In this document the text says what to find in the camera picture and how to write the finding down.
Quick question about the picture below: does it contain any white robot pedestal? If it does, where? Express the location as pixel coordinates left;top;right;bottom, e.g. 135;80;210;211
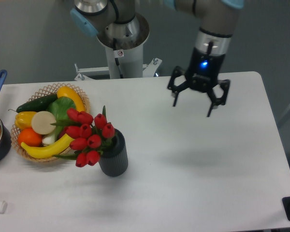
74;43;162;81

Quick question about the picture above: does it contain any beige round disc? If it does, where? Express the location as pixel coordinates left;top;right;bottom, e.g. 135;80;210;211
31;111;56;135

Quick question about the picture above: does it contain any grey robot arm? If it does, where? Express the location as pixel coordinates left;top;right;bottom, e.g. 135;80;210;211
70;0;244;109

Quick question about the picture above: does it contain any orange fruit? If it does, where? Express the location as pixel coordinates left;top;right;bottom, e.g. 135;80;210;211
17;128;42;147

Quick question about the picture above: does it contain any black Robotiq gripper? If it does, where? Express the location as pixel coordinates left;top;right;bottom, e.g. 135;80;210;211
167;47;231;118

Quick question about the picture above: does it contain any green cucumber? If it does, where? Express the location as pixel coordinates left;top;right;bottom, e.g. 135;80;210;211
9;94;58;113

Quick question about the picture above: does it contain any woven wicker basket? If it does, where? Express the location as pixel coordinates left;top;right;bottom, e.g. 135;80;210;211
11;83;90;162

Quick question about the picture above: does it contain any red tulip bouquet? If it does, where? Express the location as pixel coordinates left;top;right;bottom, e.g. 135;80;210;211
54;106;116;167

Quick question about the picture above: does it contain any dark grey ribbed vase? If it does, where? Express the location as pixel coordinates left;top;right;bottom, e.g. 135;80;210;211
99;129;128;177

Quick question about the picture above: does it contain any green bok choy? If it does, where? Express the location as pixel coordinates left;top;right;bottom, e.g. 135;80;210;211
42;97;76;146

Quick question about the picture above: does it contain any yellow bell pepper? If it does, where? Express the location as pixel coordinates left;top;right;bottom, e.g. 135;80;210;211
14;111;37;130

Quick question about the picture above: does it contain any yellow squash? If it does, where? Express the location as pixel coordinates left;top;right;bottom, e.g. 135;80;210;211
57;86;86;112

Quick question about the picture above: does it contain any yellow banana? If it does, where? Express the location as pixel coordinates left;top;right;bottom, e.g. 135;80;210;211
21;134;74;159

